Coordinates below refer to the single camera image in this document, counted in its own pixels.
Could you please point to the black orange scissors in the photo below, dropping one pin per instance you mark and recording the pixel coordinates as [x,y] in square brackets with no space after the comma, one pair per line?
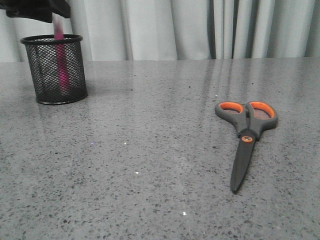
[249,121]

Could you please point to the grey curtain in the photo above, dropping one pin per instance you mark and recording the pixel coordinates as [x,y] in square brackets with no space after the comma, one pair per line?
[117,30]

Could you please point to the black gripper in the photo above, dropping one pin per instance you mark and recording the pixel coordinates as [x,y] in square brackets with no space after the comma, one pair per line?
[40,10]

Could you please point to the pink pen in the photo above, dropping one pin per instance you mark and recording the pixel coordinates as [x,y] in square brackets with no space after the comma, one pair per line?
[63,77]

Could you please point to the black mesh pen holder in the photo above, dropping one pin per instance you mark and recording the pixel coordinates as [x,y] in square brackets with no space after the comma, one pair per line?
[41,54]

